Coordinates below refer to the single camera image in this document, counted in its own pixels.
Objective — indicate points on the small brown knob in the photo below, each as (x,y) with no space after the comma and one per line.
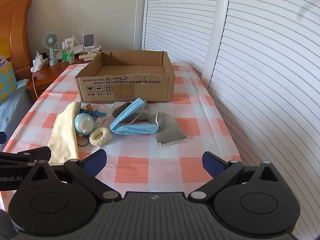
(89,107)

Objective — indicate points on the brown scrunchie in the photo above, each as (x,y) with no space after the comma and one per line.
(120,110)

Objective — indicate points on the light blue round toy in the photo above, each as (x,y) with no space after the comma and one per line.
(83,123)

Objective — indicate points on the blue face mask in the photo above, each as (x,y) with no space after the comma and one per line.
(135,129)

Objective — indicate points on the pink white checkered tablecloth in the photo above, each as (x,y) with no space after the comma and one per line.
(140,160)

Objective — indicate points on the wooden nightstand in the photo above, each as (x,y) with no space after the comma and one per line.
(50,73)

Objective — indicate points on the yellow duck print bag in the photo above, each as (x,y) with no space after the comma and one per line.
(6,80)

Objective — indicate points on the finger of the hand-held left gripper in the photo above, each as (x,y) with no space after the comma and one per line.
(2,137)
(30,153)

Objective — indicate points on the pale yellow cloth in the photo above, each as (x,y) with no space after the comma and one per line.
(62,135)

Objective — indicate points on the small green desk fan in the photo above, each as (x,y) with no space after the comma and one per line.
(50,40)

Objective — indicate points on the white paper tag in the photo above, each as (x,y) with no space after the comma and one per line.
(104,120)
(99,123)

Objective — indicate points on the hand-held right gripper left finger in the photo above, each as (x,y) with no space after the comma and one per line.
(96,162)

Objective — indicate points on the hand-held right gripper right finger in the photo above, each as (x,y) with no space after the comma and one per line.
(213,163)

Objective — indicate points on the white router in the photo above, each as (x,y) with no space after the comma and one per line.
(77,45)

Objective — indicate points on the white charger plug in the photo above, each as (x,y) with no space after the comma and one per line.
(37,60)

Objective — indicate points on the wooden headboard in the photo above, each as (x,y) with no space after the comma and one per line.
(20,30)

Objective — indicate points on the teal tasseled fabric sachet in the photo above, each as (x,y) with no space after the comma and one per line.
(98,114)

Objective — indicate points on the white power strip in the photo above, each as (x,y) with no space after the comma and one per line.
(37,68)

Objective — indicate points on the cream scrunchie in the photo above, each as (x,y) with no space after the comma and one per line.
(100,142)

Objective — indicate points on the cream oblong object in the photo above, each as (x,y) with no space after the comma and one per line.
(88,56)

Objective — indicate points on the white louvered door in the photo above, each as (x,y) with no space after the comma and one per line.
(180,17)
(262,80)

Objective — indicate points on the black adapter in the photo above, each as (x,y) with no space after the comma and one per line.
(44,54)

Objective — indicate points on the brown cardboard box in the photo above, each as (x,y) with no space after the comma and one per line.
(125,90)

